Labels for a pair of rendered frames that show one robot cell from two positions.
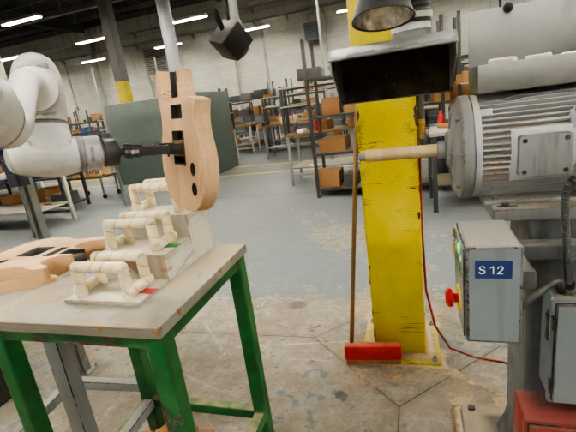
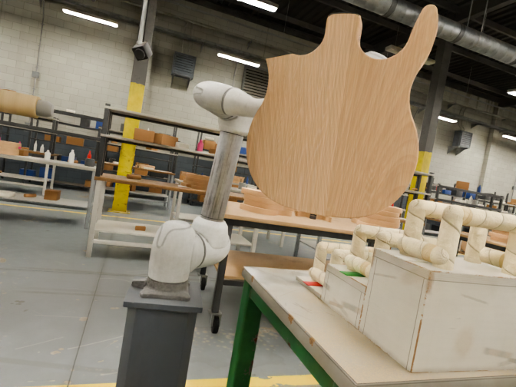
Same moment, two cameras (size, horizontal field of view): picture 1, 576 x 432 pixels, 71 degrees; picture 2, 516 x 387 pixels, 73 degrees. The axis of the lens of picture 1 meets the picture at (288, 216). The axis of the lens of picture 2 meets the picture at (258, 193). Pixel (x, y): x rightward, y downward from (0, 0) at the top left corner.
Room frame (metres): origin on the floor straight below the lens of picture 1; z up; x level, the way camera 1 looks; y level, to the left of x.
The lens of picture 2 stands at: (1.70, -0.28, 1.21)
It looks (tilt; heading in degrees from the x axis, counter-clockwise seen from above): 3 degrees down; 142
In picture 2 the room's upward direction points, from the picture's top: 10 degrees clockwise
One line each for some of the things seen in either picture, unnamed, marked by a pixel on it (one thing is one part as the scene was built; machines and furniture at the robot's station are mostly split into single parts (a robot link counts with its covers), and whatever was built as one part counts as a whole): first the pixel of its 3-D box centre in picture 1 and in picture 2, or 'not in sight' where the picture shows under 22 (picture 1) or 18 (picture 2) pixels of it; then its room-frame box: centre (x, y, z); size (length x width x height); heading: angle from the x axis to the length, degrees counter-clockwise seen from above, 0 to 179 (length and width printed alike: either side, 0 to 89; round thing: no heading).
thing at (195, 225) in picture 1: (169, 232); (447, 306); (1.42, 0.44, 1.02); 0.27 x 0.15 x 0.17; 72
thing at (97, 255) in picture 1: (117, 255); (365, 257); (1.17, 0.53, 1.04); 0.20 x 0.03 x 0.03; 71
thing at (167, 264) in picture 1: (146, 259); (390, 296); (1.28, 0.49, 0.98); 0.27 x 0.16 x 0.09; 72
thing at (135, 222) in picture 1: (128, 223); (389, 234); (1.24, 0.51, 1.12); 0.20 x 0.03 x 0.03; 71
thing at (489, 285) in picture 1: (519, 285); not in sight; (0.75, -0.46, 0.99); 0.24 x 0.21 x 0.26; 72
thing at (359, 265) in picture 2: (165, 240); (361, 266); (1.25, 0.40, 1.04); 0.11 x 0.03 x 0.03; 162
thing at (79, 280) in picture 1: (79, 281); not in sight; (1.12, 0.64, 0.99); 0.03 x 0.03 x 0.09
